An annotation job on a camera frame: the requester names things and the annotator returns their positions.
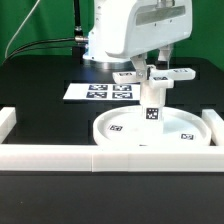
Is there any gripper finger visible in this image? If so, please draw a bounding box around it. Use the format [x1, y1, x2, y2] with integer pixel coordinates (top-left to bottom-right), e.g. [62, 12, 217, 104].
[158, 44, 173, 62]
[131, 54, 148, 82]

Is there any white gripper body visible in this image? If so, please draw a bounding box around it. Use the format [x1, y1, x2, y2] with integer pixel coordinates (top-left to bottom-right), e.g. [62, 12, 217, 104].
[105, 0, 192, 58]

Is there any white cross-shaped table base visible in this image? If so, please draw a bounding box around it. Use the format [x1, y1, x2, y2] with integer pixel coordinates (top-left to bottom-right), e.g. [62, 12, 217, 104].
[112, 65, 196, 85]

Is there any white round table top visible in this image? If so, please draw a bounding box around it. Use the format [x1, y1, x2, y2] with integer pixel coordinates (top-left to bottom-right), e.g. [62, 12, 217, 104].
[93, 105, 211, 147]

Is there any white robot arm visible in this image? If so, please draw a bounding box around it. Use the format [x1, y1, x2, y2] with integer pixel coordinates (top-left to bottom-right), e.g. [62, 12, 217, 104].
[83, 0, 192, 71]

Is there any white sheet with markers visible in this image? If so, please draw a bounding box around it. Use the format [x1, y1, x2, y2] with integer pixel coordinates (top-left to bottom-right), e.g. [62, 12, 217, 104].
[63, 83, 140, 101]

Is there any black vertical cable connector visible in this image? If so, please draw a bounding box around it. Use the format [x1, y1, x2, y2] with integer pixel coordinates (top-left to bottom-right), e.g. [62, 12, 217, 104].
[73, 0, 83, 36]

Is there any black cable bundle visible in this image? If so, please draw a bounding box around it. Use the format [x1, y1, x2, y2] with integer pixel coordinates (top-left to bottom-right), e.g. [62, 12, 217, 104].
[1, 37, 90, 66]

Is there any white cable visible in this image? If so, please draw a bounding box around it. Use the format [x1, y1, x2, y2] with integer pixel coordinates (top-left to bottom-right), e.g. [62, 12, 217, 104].
[4, 0, 42, 60]

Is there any white U-shaped boundary frame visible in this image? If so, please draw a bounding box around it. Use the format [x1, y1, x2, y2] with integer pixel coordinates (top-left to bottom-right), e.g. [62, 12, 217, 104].
[0, 107, 224, 172]

